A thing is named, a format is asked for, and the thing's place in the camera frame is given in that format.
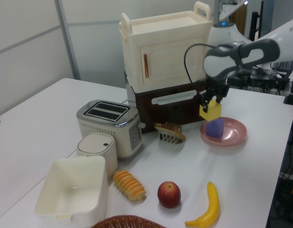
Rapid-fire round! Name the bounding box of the yellow cube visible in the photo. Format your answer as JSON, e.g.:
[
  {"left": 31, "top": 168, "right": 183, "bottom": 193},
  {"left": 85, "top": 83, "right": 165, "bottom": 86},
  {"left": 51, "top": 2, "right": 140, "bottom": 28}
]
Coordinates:
[{"left": 199, "top": 99, "right": 223, "bottom": 123}]

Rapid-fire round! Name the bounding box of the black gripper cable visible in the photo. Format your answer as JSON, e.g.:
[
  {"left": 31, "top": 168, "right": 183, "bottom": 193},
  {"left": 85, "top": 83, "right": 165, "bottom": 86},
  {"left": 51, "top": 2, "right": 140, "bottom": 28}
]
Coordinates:
[{"left": 183, "top": 43, "right": 218, "bottom": 84}]

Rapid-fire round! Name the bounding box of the red apple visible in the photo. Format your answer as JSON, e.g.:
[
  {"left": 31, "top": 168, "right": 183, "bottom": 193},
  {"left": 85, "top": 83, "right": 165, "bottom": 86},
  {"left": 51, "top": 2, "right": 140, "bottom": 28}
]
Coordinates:
[{"left": 157, "top": 181, "right": 182, "bottom": 209}]

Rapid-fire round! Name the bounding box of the pink plate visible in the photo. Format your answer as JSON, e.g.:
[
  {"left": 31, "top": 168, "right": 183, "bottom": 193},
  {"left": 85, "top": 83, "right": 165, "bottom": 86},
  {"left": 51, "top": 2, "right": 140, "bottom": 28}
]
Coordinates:
[{"left": 199, "top": 116, "right": 247, "bottom": 146}]

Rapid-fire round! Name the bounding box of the cream toast rack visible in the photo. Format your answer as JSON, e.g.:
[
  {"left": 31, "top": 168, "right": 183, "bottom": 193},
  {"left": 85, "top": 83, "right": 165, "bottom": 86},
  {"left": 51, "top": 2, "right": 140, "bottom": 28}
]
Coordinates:
[{"left": 157, "top": 130, "right": 182, "bottom": 145}]

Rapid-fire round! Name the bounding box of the yellow banana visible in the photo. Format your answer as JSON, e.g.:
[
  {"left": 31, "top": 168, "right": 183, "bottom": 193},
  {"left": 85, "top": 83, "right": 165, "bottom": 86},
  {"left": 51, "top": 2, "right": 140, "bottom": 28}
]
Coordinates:
[{"left": 185, "top": 181, "right": 220, "bottom": 228}]

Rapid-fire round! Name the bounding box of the small cream lidded bin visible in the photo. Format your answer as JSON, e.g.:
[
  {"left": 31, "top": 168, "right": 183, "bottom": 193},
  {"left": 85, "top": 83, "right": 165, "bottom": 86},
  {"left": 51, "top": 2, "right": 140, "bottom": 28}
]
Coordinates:
[{"left": 76, "top": 132, "right": 119, "bottom": 179}]

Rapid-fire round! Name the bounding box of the black keyboard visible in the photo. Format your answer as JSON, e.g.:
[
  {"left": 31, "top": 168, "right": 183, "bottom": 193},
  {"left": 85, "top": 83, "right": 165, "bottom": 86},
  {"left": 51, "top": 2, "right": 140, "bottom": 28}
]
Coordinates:
[{"left": 270, "top": 60, "right": 293, "bottom": 78}]

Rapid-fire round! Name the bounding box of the cream toy cabinet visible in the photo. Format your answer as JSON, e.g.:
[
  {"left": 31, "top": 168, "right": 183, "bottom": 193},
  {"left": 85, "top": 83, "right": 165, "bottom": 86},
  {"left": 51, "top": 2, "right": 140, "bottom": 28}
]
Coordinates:
[{"left": 119, "top": 0, "right": 213, "bottom": 92}]

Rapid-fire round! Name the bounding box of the black electronics with cables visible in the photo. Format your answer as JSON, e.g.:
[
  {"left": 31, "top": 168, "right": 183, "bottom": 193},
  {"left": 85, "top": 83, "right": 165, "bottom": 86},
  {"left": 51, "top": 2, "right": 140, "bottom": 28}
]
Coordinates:
[{"left": 228, "top": 67, "right": 291, "bottom": 94}]

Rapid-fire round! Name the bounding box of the dark brown drawer box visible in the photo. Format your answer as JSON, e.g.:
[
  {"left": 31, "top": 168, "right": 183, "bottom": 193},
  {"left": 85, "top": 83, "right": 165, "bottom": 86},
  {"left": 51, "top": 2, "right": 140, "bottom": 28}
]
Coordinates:
[{"left": 125, "top": 70, "right": 210, "bottom": 134}]

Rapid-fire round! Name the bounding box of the orange striped spiral bread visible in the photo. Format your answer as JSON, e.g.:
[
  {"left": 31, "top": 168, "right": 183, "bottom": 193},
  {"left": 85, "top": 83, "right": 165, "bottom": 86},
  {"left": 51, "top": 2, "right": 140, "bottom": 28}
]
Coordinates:
[{"left": 113, "top": 170, "right": 147, "bottom": 202}]

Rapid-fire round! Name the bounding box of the purple cube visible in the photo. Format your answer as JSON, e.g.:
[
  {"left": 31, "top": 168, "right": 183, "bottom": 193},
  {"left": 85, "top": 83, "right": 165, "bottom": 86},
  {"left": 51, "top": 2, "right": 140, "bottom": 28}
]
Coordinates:
[{"left": 205, "top": 118, "right": 225, "bottom": 139}]

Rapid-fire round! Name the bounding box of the brown wicker basket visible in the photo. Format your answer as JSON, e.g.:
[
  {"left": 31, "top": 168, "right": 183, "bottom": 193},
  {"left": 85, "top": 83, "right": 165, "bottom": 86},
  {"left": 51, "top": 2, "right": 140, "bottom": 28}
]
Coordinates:
[{"left": 91, "top": 215, "right": 167, "bottom": 228}]

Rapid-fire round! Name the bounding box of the cream and silver toaster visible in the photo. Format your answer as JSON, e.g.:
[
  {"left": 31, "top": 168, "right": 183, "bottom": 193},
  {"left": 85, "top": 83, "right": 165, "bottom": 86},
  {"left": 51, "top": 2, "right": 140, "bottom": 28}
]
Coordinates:
[{"left": 76, "top": 99, "right": 146, "bottom": 160}]

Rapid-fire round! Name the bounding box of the brown bread slice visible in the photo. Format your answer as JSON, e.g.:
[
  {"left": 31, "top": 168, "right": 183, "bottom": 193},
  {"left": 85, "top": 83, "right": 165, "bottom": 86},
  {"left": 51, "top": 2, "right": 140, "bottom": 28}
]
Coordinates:
[{"left": 154, "top": 122, "right": 187, "bottom": 141}]

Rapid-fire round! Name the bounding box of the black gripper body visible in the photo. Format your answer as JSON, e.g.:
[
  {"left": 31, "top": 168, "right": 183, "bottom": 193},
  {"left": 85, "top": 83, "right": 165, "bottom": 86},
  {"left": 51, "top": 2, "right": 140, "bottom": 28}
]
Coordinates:
[{"left": 199, "top": 79, "right": 230, "bottom": 98}]

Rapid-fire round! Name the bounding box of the cream square open container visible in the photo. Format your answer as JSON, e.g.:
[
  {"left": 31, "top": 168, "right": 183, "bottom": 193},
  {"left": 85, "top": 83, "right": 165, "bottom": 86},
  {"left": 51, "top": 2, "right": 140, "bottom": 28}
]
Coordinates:
[{"left": 34, "top": 155, "right": 109, "bottom": 223}]

